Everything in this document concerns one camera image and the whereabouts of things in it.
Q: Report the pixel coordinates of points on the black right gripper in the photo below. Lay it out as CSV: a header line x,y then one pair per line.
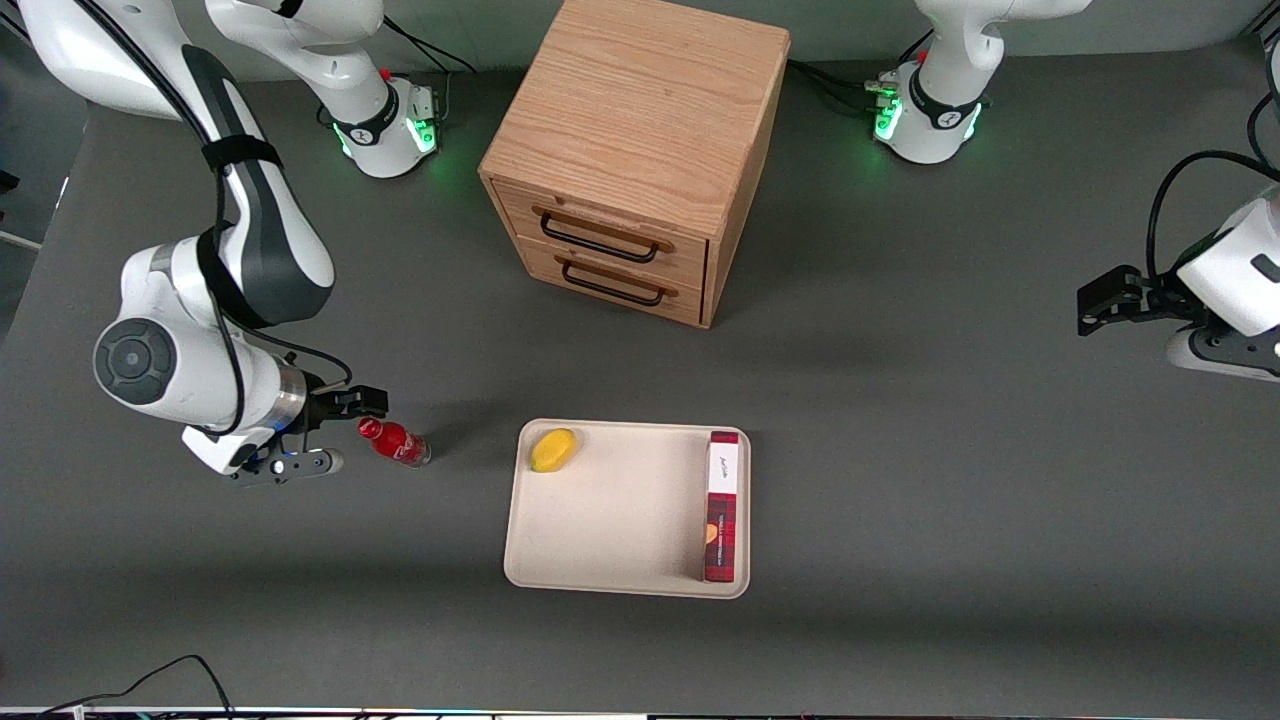
x,y
325,407

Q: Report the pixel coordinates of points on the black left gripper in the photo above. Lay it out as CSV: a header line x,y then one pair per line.
x,y
1150,295

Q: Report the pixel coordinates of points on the red coke bottle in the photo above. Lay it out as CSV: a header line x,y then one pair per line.
x,y
398,443

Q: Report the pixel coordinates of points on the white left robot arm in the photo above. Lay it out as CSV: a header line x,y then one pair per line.
x,y
940,130

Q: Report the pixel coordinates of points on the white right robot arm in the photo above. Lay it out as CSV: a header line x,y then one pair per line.
x,y
170,380

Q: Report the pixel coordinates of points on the beige plastic tray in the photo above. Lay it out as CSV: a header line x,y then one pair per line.
x,y
620,520

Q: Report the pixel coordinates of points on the yellow lemon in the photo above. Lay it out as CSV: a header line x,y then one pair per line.
x,y
553,450

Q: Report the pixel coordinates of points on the wooden drawer front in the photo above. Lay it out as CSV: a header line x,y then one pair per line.
x,y
690,262
690,303

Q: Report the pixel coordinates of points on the red and white carton box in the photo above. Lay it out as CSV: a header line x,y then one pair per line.
x,y
721,510

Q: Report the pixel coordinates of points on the wooden drawer cabinet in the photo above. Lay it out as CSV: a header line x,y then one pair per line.
x,y
640,110

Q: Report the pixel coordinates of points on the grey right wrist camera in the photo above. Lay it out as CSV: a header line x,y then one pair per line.
x,y
290,466

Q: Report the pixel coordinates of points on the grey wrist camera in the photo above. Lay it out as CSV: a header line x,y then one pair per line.
x,y
290,466
1225,355

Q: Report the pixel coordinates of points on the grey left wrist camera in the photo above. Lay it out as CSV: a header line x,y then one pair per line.
x,y
1225,355

